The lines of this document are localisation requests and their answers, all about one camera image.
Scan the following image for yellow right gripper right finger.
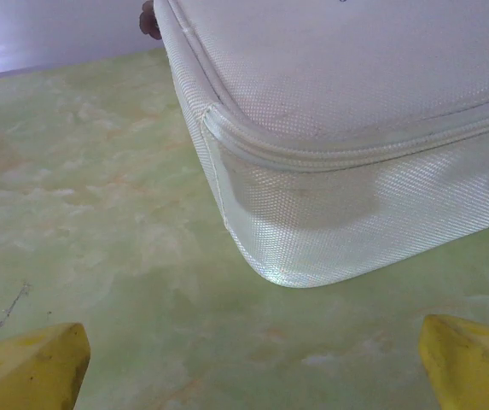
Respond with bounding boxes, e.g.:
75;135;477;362
418;314;489;410

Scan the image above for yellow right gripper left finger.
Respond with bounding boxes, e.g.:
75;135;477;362
0;322;91;410

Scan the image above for white plastic box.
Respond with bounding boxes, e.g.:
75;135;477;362
152;0;489;291

